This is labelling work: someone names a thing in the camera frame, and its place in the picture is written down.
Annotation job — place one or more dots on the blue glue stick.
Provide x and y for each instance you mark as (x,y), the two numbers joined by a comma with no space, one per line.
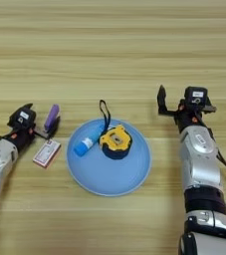
(86,143)

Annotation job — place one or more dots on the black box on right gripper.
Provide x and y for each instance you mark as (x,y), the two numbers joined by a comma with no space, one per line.
(196,95)

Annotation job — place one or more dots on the red white card box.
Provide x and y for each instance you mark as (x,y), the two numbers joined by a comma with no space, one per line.
(46,153)

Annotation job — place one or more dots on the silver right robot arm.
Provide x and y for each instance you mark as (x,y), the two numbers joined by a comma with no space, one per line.
(200,159)

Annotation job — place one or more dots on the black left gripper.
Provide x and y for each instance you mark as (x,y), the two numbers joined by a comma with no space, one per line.
(23,136)

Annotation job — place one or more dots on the blue round plate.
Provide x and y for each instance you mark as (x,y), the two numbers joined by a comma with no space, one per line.
(111,176)

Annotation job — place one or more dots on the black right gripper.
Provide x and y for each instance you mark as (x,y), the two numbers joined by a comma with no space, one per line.
(190,116)

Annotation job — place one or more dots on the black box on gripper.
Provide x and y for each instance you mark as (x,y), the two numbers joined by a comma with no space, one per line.
(22,117)
(196,95)

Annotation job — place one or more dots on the yellow black tape measure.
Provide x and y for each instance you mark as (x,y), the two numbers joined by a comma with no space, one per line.
(116,142)

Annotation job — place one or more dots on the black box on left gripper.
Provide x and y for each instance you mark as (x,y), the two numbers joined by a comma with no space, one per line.
(22,117)

